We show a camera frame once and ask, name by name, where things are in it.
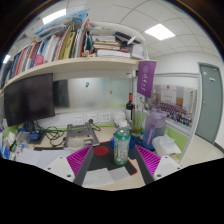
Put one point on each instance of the white wall socket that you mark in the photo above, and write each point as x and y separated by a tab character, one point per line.
92	118
105	116
78	120

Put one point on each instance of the small white paper napkin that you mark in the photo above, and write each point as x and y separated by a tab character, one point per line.
120	173

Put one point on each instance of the grey metal laptop stand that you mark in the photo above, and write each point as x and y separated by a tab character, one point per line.
80	133

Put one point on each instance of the group photo poster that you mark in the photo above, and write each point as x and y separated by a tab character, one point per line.
175	106

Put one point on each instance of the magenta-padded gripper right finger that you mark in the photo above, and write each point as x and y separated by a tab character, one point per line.
149	160

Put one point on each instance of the large white paper napkin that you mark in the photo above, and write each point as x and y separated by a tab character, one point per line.
98	177

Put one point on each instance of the white paper sheets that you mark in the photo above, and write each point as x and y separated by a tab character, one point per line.
40	158

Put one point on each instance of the green-labelled clear drink bottle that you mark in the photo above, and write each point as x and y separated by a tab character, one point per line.
121	146

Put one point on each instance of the large purple water jug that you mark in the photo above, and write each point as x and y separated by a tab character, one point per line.
153	130

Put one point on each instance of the beige shelf unit with books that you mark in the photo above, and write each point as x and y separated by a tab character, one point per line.
73	65

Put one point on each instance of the small orange window sticker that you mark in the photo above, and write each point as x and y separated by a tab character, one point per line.
110	91

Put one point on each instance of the white ceramic jar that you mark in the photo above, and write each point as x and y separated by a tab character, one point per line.
119	118

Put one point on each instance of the grey-green door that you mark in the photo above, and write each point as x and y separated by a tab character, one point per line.
210	103

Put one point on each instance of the black computer monitor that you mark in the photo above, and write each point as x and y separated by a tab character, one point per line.
30	98

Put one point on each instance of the tall clear glass vase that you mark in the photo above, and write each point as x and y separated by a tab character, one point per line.
137	123

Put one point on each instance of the ceiling light panels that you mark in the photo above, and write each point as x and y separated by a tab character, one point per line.
160	31

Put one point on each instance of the black red-edged desk mat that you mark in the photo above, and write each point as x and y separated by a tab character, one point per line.
101	161

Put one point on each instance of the dark red-capped wine bottle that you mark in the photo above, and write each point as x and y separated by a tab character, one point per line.
129	108

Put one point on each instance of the white crumpled tissue paper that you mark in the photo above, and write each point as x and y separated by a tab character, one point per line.
165	146

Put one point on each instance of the small blue desk device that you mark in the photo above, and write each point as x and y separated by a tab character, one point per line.
34	135

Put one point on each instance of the purple hanging banner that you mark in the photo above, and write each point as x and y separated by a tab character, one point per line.
146	78

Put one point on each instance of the flat round red coaster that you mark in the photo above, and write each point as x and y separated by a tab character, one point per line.
101	151

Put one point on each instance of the small blue window sticker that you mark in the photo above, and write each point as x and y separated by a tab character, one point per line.
87	84

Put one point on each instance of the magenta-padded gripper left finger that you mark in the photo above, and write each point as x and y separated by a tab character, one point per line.
79	160

